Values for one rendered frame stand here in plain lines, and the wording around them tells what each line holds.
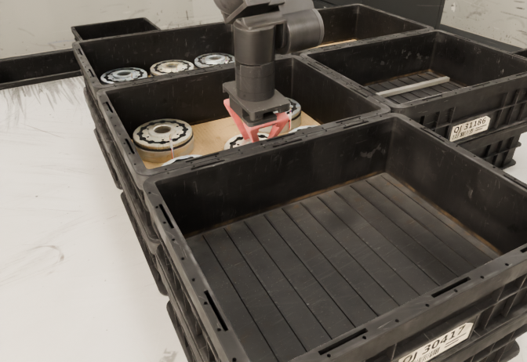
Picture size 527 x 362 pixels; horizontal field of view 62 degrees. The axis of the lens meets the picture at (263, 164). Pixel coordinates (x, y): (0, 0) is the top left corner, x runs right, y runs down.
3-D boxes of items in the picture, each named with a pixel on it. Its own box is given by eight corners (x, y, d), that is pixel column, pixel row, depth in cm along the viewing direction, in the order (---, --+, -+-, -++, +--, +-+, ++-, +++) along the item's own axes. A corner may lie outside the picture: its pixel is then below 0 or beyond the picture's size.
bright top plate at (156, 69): (154, 80, 97) (154, 77, 97) (147, 65, 105) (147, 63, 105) (198, 73, 100) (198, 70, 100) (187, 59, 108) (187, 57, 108)
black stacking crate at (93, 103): (108, 149, 81) (96, 92, 75) (83, 92, 103) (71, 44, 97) (292, 106, 96) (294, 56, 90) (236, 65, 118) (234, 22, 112)
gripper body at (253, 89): (258, 85, 71) (258, 41, 66) (291, 113, 64) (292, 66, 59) (222, 94, 68) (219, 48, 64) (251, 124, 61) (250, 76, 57)
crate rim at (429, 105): (394, 124, 69) (396, 110, 67) (295, 64, 91) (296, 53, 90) (553, 79, 84) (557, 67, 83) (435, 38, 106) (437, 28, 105)
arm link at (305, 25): (212, -13, 62) (234, -39, 55) (280, -23, 67) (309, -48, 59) (236, 70, 64) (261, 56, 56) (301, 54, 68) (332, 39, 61)
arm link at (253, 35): (225, 12, 59) (245, 25, 55) (269, 5, 62) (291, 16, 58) (227, 61, 63) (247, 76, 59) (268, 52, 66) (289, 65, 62)
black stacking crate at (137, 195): (153, 251, 58) (139, 181, 52) (109, 150, 80) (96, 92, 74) (383, 174, 74) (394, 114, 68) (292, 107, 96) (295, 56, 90)
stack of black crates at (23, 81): (23, 186, 185) (-13, 87, 160) (17, 153, 207) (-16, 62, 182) (118, 161, 201) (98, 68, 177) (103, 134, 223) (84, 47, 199)
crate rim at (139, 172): (141, 194, 53) (138, 179, 52) (96, 102, 75) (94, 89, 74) (394, 124, 69) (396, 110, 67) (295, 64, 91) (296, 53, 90)
